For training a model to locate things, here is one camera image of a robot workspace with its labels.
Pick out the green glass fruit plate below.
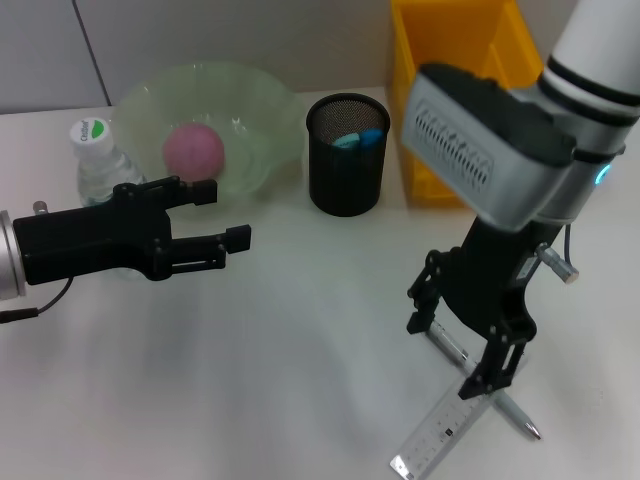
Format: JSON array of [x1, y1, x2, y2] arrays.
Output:
[[109, 60, 307, 224]]

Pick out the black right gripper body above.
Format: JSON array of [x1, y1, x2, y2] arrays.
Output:
[[434, 215, 544, 342]]

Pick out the transparent plastic ruler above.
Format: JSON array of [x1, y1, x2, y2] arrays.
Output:
[[388, 362, 526, 480]]

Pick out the clear water bottle green label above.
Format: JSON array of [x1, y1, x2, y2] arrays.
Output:
[[68, 118, 150, 282]]

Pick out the blue scissors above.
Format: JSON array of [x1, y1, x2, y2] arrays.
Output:
[[332, 128, 384, 152]]

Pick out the pink peach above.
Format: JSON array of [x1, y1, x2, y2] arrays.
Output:
[[162, 123, 226, 181]]

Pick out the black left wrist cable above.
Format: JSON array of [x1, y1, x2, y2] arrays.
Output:
[[0, 279, 75, 324]]

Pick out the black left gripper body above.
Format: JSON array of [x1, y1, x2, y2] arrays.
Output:
[[12, 182, 174, 287]]

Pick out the black mesh pen holder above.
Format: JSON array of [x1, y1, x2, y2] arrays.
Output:
[[306, 93, 392, 218]]

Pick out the yellow plastic bin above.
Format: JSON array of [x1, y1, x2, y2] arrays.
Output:
[[389, 0, 545, 207]]

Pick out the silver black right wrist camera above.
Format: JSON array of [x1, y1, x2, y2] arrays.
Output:
[[402, 63, 579, 233]]

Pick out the grey right wrist cable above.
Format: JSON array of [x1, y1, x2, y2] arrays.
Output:
[[535, 222, 581, 286]]

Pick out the white grey ballpoint pen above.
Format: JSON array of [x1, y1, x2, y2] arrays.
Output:
[[428, 319, 544, 442]]

